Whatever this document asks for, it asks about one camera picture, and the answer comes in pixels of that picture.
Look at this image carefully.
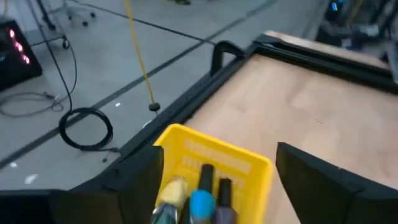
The light blue nail polish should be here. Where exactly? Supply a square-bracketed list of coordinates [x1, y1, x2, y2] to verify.
[188, 164, 216, 224]

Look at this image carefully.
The black aluminium table frame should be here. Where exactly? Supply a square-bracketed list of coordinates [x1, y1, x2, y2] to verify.
[70, 32, 398, 190]

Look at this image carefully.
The purple nail polish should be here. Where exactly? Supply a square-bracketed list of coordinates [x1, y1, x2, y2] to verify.
[213, 177, 239, 224]

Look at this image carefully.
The coiled black floor cable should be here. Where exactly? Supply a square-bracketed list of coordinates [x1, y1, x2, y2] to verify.
[58, 106, 114, 152]

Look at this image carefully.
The yellow hanging cable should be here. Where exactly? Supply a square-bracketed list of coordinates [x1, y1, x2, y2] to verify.
[123, 0, 156, 105]

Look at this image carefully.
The black floor cable tangle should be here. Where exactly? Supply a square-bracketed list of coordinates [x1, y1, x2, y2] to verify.
[0, 0, 78, 118]

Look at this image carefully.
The grey cart with casters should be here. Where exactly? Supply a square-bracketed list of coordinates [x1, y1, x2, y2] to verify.
[29, 30, 71, 50]

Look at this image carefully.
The cream nail polish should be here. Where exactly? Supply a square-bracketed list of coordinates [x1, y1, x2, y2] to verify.
[157, 175, 190, 212]

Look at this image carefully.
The black arched bracket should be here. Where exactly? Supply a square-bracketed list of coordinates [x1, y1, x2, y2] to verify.
[210, 40, 246, 77]

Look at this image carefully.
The black computer tower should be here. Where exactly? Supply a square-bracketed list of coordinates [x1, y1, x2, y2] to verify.
[0, 18, 44, 91]
[323, 0, 352, 24]

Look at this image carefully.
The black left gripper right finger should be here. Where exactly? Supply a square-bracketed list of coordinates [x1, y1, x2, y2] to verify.
[275, 141, 398, 224]

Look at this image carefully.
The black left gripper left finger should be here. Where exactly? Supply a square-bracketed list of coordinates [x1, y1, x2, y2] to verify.
[0, 144, 165, 224]

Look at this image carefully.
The yellow plastic basket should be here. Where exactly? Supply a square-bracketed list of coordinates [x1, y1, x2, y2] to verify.
[153, 123, 275, 224]

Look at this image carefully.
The office chair base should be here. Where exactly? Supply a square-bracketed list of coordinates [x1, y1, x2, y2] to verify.
[46, 0, 97, 27]

